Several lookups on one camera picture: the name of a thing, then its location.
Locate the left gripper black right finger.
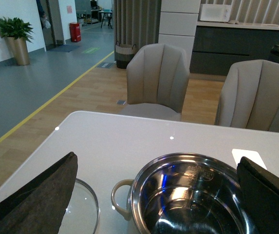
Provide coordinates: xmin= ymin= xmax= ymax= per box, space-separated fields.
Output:
xmin=237 ymin=156 xmax=279 ymax=234

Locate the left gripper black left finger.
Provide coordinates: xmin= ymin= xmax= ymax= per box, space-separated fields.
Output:
xmin=0 ymin=152 xmax=78 ymax=234

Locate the glass pot lid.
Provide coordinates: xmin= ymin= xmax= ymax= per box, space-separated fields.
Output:
xmin=59 ymin=178 xmax=100 ymax=234

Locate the right beige dining chair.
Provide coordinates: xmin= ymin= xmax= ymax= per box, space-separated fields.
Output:
xmin=214 ymin=59 xmax=279 ymax=133

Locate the beige dining chair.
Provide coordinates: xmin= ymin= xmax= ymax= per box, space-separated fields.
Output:
xmin=120 ymin=43 xmax=189 ymax=121
xmin=214 ymin=59 xmax=279 ymax=133

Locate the dark kitchen counter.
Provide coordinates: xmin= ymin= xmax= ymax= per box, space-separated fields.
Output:
xmin=190 ymin=24 xmax=279 ymax=76

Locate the left beige dining chair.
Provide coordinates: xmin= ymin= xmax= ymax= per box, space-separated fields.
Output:
xmin=120 ymin=43 xmax=189 ymax=121

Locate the green potted plant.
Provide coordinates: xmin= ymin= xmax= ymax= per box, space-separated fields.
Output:
xmin=0 ymin=17 xmax=33 ymax=66

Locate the woven laundry basket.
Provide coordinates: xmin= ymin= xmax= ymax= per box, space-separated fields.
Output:
xmin=115 ymin=41 xmax=137 ymax=69

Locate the red box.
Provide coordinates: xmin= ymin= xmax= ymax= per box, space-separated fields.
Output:
xmin=69 ymin=22 xmax=81 ymax=42

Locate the white microwave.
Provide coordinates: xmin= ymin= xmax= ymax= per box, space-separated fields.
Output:
xmin=199 ymin=4 xmax=232 ymax=22

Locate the white cabinet column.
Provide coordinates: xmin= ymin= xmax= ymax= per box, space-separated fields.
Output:
xmin=158 ymin=0 xmax=201 ymax=60

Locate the grey curtain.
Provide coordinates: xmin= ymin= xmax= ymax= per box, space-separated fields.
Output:
xmin=113 ymin=0 xmax=161 ymax=51

